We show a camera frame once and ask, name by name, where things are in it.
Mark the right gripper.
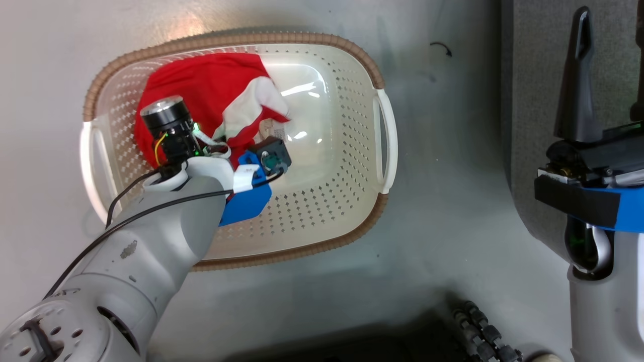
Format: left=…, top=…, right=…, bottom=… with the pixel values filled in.
left=536, top=6, right=644, bottom=189

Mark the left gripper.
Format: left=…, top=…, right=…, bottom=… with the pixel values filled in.
left=139, top=95, right=233, bottom=170

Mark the red white basketball jersey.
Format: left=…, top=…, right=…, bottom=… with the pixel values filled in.
left=133, top=52, right=292, bottom=169

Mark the grey fabric sofa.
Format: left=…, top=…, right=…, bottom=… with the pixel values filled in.
left=500, top=0, right=644, bottom=267

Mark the cream laundry basket brown rim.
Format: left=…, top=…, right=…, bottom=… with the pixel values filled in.
left=79, top=32, right=398, bottom=273

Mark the black roller wheel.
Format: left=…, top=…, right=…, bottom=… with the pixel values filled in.
left=452, top=300, right=525, bottom=362

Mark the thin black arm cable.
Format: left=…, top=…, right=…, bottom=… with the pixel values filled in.
left=105, top=167, right=167, bottom=229
left=43, top=170, right=285, bottom=300

